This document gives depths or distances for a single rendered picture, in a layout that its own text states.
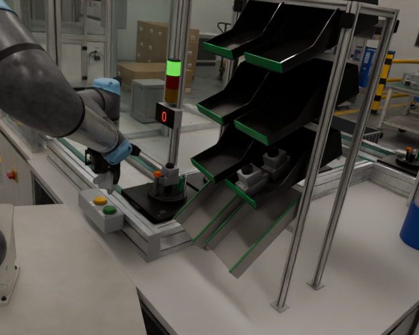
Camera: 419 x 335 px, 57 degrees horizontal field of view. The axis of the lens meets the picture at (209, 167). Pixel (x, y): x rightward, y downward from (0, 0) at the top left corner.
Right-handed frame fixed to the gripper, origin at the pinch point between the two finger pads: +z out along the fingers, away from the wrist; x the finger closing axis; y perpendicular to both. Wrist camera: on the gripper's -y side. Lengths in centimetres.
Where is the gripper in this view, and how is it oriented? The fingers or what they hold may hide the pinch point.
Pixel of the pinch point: (111, 190)
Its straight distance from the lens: 128.0
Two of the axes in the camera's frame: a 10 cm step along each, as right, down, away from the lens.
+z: -1.2, 9.1, 3.9
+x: 6.4, 3.7, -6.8
